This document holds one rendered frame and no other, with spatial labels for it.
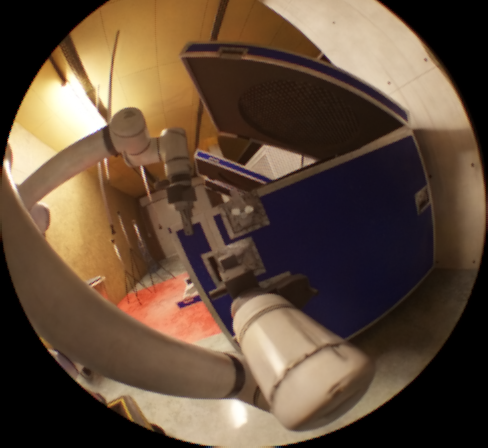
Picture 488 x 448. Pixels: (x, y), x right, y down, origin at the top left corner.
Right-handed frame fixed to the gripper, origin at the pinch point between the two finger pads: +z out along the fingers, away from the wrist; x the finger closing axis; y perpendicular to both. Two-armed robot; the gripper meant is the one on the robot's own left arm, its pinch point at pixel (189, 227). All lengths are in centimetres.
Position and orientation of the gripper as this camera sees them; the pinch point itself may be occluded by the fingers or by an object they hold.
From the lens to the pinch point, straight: 53.8
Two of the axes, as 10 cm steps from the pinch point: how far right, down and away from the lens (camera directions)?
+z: 2.1, 9.8, 0.0
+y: 9.8, -2.1, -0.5
